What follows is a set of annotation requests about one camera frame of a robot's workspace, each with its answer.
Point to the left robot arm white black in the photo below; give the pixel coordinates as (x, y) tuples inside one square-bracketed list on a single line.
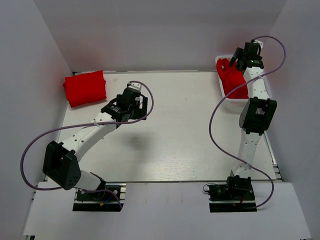
[(61, 160)]

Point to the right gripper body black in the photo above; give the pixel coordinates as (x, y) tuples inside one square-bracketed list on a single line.
[(238, 54)]

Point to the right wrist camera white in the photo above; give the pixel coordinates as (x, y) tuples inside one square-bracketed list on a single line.
[(258, 42)]

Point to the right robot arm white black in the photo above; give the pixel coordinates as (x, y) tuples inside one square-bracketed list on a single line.
[(255, 117)]

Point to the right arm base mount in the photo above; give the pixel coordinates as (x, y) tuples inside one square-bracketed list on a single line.
[(235, 196)]

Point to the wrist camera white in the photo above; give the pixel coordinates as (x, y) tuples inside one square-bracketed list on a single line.
[(258, 42), (134, 86)]

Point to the white plastic mesh basket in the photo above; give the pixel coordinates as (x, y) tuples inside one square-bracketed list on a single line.
[(256, 88)]

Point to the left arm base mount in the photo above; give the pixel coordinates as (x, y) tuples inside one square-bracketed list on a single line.
[(107, 201)]

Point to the folded red t shirt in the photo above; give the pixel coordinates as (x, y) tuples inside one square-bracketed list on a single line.
[(85, 88)]

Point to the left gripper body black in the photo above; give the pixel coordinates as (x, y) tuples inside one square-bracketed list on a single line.
[(137, 113)]

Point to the red t shirt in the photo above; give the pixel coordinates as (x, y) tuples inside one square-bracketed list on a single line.
[(85, 88), (231, 78)]

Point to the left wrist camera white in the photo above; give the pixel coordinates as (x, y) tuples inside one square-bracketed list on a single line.
[(134, 86)]

